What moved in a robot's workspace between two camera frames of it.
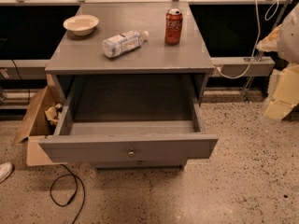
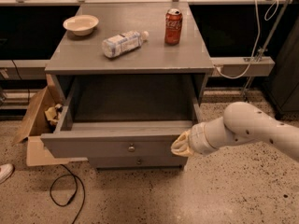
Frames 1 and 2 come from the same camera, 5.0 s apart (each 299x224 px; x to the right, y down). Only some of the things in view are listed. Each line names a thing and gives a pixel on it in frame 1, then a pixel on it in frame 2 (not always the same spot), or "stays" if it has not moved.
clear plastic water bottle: x=115 y=45 stays
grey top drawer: x=123 y=118 stays
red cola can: x=173 y=26 stays
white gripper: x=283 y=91 to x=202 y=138
